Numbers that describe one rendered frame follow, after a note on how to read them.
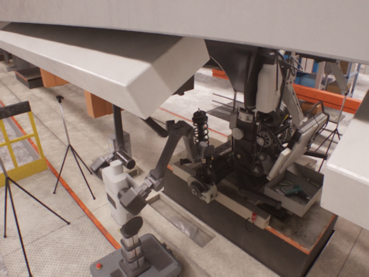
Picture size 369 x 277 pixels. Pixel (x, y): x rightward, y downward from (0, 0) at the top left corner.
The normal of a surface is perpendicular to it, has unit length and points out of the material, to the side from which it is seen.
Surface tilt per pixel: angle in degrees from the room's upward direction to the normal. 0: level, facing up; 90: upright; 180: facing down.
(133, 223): 90
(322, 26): 90
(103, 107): 90
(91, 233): 0
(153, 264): 0
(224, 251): 0
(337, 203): 117
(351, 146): 27
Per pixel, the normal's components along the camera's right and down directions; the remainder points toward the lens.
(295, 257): -0.72, 0.33
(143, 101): 0.69, 0.34
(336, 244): 0.00, -0.88
